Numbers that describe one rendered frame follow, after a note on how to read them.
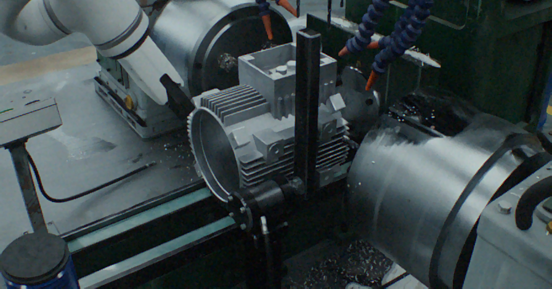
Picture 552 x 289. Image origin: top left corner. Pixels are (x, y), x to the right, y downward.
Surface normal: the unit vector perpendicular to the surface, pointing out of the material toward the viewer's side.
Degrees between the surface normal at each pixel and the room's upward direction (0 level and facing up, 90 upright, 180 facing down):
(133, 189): 0
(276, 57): 90
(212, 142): 73
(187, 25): 47
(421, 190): 58
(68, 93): 0
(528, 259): 90
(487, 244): 90
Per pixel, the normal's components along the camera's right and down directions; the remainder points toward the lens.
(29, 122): 0.50, -0.10
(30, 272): 0.00, -0.85
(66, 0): -0.12, 0.79
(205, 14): -0.38, -0.61
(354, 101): -0.80, 0.31
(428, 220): -0.76, -0.01
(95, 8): 0.37, 0.60
